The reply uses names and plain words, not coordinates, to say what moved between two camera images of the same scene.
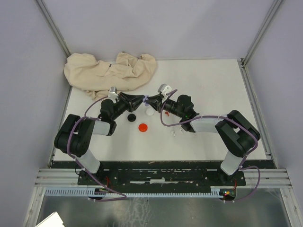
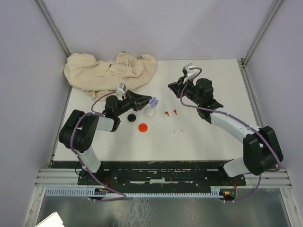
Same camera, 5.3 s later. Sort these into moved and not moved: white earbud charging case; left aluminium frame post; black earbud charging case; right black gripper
Moved: right black gripper
Not moved: left aluminium frame post; white earbud charging case; black earbud charging case
